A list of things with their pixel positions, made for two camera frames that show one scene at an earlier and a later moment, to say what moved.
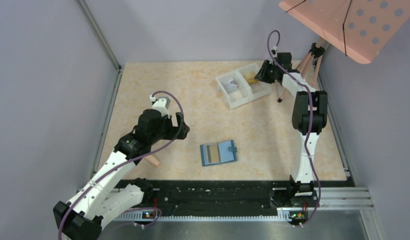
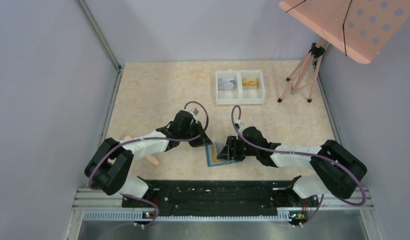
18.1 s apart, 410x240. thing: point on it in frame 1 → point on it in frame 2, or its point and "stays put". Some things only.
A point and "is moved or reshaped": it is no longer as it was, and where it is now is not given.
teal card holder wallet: [218, 153] is moved or reshaped
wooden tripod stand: [315, 51] stays put
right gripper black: [267, 71] → [233, 149]
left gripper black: [177, 125] → [198, 137]
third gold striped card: [213, 154] stays put
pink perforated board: [359, 27] stays put
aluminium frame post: [104, 41] stays put
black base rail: [232, 197] stays put
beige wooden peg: [152, 160] stays put
